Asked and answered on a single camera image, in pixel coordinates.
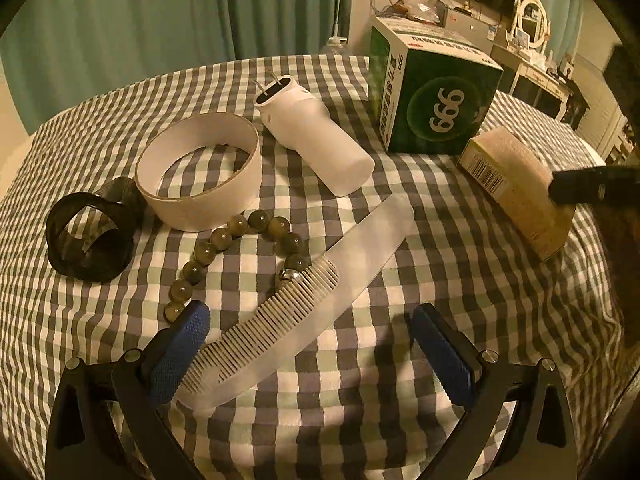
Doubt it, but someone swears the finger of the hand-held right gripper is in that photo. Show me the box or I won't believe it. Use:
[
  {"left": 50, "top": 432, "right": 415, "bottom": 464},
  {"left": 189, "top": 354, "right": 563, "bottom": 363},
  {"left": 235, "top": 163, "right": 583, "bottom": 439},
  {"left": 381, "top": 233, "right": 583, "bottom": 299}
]
[{"left": 548, "top": 164, "right": 640, "bottom": 206}]

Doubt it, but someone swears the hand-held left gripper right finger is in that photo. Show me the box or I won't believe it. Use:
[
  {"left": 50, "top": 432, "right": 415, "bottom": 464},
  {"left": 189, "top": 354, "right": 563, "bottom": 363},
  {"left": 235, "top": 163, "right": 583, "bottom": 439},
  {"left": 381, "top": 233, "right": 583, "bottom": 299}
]
[{"left": 410, "top": 303, "right": 584, "bottom": 480}]

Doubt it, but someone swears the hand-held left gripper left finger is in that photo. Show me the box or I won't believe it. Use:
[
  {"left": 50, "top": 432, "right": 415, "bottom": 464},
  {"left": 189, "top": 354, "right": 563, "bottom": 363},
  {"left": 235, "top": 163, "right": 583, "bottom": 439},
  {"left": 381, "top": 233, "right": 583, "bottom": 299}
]
[{"left": 45, "top": 300, "right": 211, "bottom": 480}]

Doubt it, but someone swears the small tan box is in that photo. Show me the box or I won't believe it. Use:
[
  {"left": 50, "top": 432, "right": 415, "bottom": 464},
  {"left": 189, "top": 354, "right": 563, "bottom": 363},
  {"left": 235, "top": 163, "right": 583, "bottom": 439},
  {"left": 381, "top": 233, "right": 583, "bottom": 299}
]
[{"left": 457, "top": 126, "right": 577, "bottom": 262}]

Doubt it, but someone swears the translucent white comb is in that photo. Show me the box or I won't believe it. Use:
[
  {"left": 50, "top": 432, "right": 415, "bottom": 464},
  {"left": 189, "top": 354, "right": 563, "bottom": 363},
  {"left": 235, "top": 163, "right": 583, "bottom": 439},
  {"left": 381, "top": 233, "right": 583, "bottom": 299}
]
[{"left": 177, "top": 194, "right": 417, "bottom": 409}]

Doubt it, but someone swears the checkered tablecloth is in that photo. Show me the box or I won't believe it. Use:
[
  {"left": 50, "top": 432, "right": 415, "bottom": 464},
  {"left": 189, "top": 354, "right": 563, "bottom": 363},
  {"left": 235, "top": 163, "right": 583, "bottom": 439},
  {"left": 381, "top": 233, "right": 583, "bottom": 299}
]
[{"left": 0, "top": 53, "right": 632, "bottom": 480}]

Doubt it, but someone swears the white vanity table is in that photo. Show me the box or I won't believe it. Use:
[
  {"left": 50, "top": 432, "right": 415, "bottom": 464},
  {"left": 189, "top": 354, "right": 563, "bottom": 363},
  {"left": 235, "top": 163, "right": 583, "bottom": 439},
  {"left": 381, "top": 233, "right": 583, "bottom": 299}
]
[{"left": 492, "top": 41, "right": 577, "bottom": 122}]

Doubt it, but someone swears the white tape roll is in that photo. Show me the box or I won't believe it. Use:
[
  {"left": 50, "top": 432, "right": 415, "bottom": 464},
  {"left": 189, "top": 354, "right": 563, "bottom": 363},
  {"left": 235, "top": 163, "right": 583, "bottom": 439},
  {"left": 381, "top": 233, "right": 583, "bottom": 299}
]
[{"left": 135, "top": 113, "right": 262, "bottom": 232}]

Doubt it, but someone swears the white oval mirror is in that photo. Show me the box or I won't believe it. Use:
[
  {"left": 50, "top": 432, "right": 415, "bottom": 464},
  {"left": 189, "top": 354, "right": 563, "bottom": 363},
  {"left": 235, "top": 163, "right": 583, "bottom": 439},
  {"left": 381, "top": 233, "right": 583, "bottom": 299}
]
[{"left": 514, "top": 0, "right": 551, "bottom": 52}]

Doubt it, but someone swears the green medicine box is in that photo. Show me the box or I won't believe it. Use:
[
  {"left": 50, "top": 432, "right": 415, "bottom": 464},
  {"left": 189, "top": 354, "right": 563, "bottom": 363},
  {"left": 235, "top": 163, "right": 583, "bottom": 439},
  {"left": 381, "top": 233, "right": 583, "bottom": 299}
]
[{"left": 368, "top": 15, "right": 505, "bottom": 156}]

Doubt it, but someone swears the grey small fridge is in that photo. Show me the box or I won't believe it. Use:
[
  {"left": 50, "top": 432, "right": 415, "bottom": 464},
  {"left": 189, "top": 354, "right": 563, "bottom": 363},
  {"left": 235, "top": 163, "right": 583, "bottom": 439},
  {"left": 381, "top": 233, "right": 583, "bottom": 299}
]
[{"left": 439, "top": 6, "right": 502, "bottom": 54}]

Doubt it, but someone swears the clear plastic bag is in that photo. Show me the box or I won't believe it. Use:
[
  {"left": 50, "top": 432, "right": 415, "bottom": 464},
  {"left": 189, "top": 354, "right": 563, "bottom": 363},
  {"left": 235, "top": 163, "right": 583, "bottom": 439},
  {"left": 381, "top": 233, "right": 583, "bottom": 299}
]
[{"left": 379, "top": 0, "right": 442, "bottom": 24}]

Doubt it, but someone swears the black tape ring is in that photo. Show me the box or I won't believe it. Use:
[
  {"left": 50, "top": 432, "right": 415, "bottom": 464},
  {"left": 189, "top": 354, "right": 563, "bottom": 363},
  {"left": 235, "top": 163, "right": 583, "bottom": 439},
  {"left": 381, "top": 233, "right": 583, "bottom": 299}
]
[{"left": 45, "top": 177, "right": 147, "bottom": 284}]

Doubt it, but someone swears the green bead bracelet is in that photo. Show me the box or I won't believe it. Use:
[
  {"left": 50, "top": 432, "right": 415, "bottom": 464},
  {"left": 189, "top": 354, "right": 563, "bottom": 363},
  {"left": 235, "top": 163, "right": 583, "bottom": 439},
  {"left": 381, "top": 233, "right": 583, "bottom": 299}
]
[{"left": 166, "top": 209, "right": 307, "bottom": 324}]

